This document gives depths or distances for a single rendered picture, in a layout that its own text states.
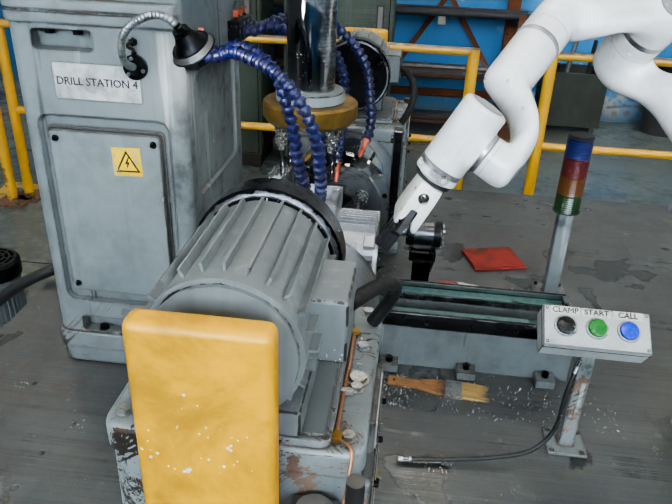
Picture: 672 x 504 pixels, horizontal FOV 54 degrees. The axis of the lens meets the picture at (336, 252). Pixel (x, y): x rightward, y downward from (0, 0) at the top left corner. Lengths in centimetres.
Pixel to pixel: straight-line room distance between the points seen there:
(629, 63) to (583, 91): 463
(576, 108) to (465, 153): 497
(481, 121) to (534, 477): 62
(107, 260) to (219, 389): 78
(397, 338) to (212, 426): 84
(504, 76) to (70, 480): 102
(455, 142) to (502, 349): 46
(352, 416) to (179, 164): 61
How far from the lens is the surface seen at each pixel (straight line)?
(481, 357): 143
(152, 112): 118
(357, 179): 154
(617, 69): 150
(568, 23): 140
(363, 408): 76
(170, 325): 56
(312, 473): 73
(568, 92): 609
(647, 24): 141
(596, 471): 130
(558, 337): 114
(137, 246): 129
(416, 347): 141
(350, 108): 124
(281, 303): 61
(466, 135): 118
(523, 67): 129
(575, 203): 167
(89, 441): 130
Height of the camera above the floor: 165
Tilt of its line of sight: 27 degrees down
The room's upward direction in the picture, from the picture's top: 2 degrees clockwise
